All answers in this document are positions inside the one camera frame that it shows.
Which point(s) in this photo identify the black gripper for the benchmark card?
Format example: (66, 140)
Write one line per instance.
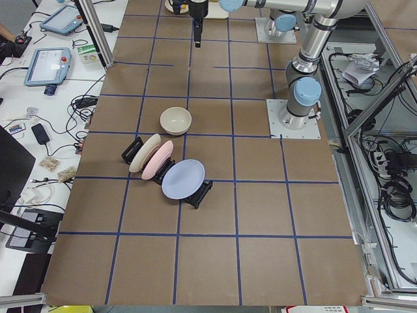
(199, 10)

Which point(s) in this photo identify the cream bowl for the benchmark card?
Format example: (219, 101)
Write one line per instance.
(176, 121)

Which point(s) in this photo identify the small cream plate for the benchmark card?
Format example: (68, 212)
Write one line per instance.
(168, 5)

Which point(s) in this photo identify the white rectangular tray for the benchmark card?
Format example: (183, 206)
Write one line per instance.
(215, 11)

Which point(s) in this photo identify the green white small box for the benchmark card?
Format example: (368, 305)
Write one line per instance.
(88, 54)

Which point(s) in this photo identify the far teach pendant tablet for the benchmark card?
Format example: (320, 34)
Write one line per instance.
(63, 21)

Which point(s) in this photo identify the teach pendant tablet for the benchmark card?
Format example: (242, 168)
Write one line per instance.
(48, 66)
(63, 21)

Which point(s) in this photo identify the near teach pendant tablet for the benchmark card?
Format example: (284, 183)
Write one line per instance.
(48, 66)

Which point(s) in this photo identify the cream plate in rack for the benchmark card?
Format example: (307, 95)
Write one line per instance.
(145, 153)

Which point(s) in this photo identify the lavender plate in rack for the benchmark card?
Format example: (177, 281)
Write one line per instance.
(183, 179)

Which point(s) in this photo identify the pink plate in rack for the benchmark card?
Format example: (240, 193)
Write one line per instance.
(157, 160)

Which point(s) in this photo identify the crumpled white paper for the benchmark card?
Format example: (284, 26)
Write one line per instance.
(360, 68)

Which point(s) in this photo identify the black plate rack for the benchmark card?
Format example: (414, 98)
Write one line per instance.
(194, 200)

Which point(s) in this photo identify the black power adapter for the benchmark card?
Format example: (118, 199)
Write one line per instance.
(40, 134)

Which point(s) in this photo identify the black monitor stand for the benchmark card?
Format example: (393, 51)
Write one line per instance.
(35, 229)

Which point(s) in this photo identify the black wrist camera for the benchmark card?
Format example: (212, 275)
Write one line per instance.
(179, 6)

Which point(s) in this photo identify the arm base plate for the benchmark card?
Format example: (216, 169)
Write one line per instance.
(288, 38)
(283, 125)

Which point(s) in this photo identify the aluminium frame post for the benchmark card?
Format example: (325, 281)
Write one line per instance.
(94, 28)

